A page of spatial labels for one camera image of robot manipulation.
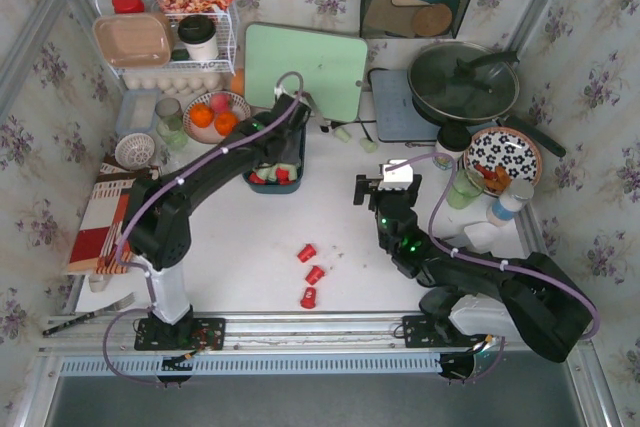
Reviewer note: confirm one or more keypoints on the black lid seasoning jar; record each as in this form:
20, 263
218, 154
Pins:
453, 139

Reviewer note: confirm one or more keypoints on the white strainer basket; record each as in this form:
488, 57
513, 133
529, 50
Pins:
135, 151

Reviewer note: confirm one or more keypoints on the metal cutting board stand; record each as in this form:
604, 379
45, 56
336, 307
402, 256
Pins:
320, 119

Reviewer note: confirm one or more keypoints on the red coffee capsule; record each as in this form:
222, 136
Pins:
282, 176
307, 253
308, 300
254, 178
315, 274

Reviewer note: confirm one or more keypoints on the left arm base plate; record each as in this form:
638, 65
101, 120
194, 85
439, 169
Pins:
189, 335

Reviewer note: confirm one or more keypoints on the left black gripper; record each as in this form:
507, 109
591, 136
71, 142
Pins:
291, 148

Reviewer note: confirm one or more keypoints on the white blue bottle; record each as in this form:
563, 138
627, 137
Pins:
510, 202

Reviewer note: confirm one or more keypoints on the white wire rack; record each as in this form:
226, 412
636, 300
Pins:
227, 27

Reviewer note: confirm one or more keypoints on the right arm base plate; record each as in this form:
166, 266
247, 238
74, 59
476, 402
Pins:
419, 331

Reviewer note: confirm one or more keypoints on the grey induction cooker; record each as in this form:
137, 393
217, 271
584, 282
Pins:
396, 117

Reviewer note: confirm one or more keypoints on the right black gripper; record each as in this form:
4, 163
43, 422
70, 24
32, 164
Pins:
362, 189

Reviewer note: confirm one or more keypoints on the green coffee capsule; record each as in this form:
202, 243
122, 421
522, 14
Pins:
272, 175
292, 173
368, 146
342, 134

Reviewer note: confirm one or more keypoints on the black lid paper cup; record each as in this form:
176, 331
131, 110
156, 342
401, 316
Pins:
198, 34

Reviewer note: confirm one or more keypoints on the grey glass cup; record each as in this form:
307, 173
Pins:
169, 113

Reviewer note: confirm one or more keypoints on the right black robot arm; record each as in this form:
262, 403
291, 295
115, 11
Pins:
549, 312

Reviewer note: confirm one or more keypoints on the green cutting board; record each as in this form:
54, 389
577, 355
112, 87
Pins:
332, 67

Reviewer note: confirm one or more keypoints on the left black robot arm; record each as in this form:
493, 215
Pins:
156, 226

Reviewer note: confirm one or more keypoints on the green glass cup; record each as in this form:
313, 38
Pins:
466, 188
171, 131

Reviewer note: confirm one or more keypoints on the pink peach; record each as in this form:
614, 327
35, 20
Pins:
221, 102

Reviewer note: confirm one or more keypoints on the carrot pieces on plate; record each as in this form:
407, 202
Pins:
496, 180

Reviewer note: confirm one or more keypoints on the blue floral plate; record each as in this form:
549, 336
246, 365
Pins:
504, 146

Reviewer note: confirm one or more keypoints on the green glass cup right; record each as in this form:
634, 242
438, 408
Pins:
466, 188

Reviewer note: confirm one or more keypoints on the brown cardboard mat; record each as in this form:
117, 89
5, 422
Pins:
393, 17

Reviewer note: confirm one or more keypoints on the clear lidded container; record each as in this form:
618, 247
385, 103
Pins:
137, 113

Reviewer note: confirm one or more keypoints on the pink fruit bowl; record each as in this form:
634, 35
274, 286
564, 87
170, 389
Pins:
209, 134

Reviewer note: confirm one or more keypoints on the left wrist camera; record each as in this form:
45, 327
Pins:
281, 94

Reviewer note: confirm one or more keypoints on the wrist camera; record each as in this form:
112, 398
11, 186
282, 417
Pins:
281, 94
396, 175

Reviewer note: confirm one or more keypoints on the black wok with lid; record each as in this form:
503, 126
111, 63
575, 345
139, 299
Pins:
459, 81

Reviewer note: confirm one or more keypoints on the egg carton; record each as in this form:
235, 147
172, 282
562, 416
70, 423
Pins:
176, 84

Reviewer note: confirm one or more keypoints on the teal plastic storage basket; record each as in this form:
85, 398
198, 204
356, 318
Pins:
294, 156

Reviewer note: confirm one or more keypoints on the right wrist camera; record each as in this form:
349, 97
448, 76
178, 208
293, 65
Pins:
396, 175

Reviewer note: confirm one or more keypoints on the white plastic scoop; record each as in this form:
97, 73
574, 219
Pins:
480, 237

